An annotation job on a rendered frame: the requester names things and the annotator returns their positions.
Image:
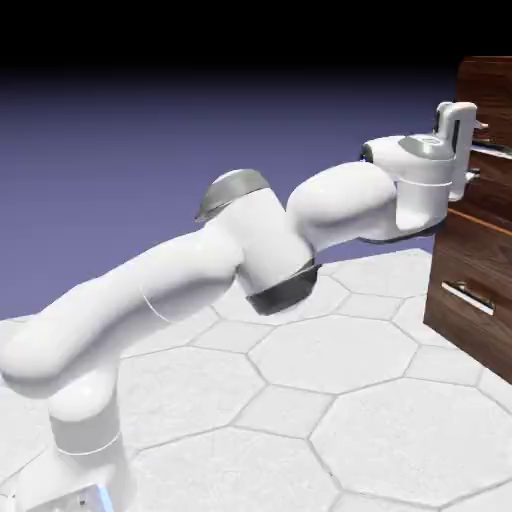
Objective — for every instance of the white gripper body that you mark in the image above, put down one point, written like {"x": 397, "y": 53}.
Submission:
{"x": 466, "y": 140}

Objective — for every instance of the dark wood drawer front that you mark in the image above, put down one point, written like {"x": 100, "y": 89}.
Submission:
{"x": 492, "y": 92}
{"x": 456, "y": 340}

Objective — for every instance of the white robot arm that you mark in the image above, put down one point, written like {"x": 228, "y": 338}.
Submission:
{"x": 224, "y": 256}

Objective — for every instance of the dark wood cabinet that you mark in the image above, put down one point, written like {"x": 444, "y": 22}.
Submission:
{"x": 460, "y": 344}

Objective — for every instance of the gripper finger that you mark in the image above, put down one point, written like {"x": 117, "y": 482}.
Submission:
{"x": 481, "y": 126}
{"x": 472, "y": 174}

